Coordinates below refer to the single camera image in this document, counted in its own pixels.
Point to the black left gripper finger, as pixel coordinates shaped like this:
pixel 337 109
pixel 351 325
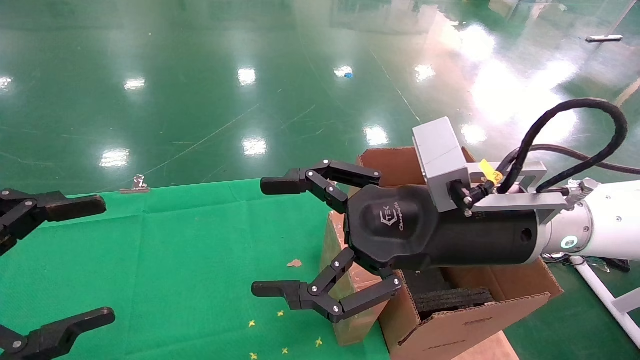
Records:
pixel 60 207
pixel 55 335

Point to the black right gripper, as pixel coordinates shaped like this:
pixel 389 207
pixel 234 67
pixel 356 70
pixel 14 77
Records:
pixel 425 240

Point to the small cardboard box with hole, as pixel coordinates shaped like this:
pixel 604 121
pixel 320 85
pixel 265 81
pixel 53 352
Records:
pixel 355 325

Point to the small cardboard scrap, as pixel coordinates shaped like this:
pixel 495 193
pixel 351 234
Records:
pixel 294 263

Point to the large open cardboard carton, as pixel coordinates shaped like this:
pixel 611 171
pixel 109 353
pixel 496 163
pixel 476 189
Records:
pixel 475 330

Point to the silver binder clip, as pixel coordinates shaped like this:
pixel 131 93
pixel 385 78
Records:
pixel 136 186

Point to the green table cloth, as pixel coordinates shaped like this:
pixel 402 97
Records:
pixel 175 260

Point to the black foam block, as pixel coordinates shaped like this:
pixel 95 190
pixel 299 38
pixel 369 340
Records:
pixel 455 300

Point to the white tube stand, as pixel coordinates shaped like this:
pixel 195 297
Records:
pixel 600 291

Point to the tan wooden strip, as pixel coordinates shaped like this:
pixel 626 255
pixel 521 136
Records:
pixel 629 91

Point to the grey table foot bar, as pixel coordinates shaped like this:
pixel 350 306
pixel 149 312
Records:
pixel 605 38

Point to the silver camera mount bracket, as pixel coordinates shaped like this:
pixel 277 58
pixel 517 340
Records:
pixel 520 201

